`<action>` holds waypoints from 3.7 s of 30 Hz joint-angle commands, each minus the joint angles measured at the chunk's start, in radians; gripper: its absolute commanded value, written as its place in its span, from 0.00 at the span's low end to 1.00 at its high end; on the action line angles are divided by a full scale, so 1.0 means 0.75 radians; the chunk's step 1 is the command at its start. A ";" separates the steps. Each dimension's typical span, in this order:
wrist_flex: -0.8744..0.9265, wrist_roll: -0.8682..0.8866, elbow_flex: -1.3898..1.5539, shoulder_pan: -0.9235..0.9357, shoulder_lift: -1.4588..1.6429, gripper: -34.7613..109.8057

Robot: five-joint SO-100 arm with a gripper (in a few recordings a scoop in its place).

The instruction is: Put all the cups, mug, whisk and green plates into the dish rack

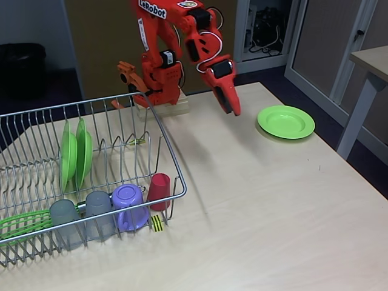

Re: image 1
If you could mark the white open cabinet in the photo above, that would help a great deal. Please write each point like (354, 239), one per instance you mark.
(280, 60)

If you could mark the beige side table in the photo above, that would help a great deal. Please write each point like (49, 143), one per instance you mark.
(373, 59)

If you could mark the purple plastic mug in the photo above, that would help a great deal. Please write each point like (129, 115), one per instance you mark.
(127, 197)

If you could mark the orange LeRobot robot arm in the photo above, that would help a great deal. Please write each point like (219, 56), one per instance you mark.
(157, 30)

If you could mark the grey translucent plastic cup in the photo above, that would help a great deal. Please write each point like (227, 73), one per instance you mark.
(98, 206)
(65, 212)

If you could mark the yellow black striped tape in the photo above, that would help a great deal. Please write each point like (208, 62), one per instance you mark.
(139, 141)
(157, 223)

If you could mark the black electronics in cabinet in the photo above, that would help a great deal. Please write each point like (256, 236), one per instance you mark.
(266, 18)

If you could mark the white framed sliding door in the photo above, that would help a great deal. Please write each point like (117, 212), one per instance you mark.
(295, 45)

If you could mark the brown board panel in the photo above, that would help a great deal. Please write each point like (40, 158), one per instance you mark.
(88, 36)

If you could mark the red plastic cup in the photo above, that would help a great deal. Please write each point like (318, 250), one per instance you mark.
(159, 189)

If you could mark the small black door lock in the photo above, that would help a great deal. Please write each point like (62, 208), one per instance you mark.
(359, 33)

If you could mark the orange gripper black servo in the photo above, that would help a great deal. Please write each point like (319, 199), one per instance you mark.
(219, 81)

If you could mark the orange table clamp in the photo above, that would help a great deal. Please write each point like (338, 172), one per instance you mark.
(133, 78)

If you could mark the green plastic plate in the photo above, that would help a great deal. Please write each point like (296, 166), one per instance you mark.
(85, 151)
(288, 121)
(68, 157)

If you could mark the wooden base block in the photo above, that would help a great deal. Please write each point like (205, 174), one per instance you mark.
(179, 109)

